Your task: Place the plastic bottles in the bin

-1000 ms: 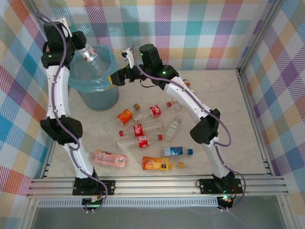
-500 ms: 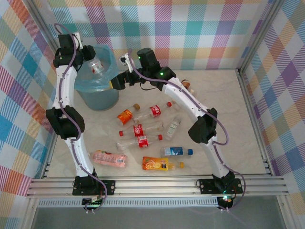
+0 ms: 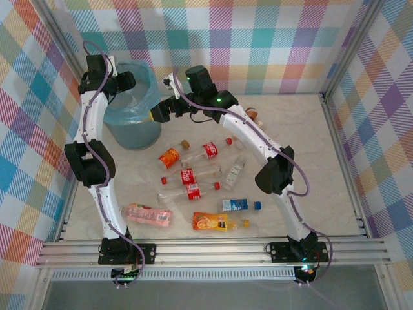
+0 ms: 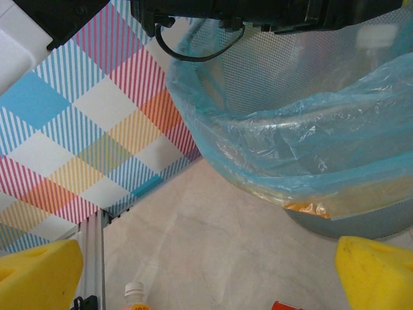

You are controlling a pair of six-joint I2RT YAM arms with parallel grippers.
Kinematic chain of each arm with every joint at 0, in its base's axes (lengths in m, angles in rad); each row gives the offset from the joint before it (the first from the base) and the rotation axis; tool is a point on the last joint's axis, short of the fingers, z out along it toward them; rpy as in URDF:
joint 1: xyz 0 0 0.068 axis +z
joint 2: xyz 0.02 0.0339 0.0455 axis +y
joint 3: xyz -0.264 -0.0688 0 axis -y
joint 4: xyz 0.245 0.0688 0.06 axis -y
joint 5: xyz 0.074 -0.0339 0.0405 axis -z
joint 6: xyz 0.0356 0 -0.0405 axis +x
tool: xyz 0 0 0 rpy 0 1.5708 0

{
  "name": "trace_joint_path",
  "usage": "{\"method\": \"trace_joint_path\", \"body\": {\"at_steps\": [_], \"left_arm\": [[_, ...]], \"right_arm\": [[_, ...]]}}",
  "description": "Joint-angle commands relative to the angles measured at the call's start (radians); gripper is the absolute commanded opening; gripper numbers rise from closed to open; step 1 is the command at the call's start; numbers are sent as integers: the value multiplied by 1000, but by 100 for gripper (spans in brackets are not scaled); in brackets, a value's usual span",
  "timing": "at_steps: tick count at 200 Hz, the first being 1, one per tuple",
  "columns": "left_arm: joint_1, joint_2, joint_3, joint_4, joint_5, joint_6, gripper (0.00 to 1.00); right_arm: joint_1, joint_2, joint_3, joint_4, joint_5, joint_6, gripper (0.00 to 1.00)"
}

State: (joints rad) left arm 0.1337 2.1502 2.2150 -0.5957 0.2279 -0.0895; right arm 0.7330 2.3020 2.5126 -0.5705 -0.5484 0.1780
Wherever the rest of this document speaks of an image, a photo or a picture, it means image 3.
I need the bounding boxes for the orange label plastic bottle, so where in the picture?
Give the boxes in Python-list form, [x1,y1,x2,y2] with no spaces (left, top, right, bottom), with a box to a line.
[157,139,190,171]

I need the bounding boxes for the brown plastic bottle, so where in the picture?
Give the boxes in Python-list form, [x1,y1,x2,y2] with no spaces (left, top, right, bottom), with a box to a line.
[234,106,259,150]

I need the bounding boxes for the red label cola bottle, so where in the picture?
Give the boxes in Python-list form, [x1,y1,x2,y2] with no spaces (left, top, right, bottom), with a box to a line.
[160,163,223,187]
[179,137,234,166]
[157,181,221,205]

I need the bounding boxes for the clear bottle white green label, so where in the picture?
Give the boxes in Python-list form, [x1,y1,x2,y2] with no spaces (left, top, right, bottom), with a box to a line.
[224,156,248,191]

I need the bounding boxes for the pink label plastic bottle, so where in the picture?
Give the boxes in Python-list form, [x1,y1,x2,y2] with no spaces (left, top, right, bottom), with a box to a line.
[121,202,174,229]

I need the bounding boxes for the orange juice bottle yellow cap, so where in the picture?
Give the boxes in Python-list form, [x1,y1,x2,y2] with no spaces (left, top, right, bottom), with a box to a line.
[192,211,251,233]

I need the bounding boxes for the blue label water bottle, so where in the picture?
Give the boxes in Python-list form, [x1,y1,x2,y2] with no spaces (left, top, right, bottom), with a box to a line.
[217,198,262,214]

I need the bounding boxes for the blue bin liner bag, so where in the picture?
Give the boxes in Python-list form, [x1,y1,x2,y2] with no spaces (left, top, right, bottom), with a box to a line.
[103,59,161,125]

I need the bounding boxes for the grey plastic bin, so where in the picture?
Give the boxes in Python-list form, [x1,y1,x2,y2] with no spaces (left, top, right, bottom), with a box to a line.
[103,60,162,150]

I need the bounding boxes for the left control board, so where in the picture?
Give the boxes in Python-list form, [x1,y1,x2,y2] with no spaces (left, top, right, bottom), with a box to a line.
[111,266,145,282]

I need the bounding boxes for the control board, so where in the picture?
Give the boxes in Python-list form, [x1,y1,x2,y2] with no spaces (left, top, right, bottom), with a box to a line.
[111,266,145,282]
[295,264,319,280]

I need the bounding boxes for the right control board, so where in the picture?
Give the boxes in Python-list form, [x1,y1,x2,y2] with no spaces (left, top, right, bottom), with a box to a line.
[295,264,319,280]

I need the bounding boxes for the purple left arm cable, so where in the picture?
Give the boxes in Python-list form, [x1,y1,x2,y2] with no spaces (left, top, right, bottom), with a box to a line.
[82,40,146,288]

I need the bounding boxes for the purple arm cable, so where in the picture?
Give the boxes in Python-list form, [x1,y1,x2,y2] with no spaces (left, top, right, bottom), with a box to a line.
[174,67,334,287]
[82,40,146,288]

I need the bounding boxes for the plaid cloth wall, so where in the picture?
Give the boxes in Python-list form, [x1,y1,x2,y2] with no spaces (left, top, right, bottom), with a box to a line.
[45,0,367,97]
[0,0,86,310]
[327,0,413,310]

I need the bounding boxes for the aluminium frame post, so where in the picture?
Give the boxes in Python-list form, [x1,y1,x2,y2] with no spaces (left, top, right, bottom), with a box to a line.
[321,0,388,98]
[37,0,90,81]

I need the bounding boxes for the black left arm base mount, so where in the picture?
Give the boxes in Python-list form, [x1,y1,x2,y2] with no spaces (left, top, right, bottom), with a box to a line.
[97,237,157,266]

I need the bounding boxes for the aluminium side rail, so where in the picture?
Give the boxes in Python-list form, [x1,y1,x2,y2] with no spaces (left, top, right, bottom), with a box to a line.
[319,92,375,240]
[53,174,80,243]

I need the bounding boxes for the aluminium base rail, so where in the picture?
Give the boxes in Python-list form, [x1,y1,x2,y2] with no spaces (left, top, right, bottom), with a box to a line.
[34,238,392,269]

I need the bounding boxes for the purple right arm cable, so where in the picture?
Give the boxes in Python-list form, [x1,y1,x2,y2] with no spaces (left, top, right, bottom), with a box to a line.
[174,67,334,287]

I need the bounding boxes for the slotted grey cable duct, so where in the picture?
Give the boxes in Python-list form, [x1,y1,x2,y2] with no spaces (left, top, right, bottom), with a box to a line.
[50,269,297,282]

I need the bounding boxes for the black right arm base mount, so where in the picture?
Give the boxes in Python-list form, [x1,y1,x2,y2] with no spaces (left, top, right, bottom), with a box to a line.
[268,241,330,264]

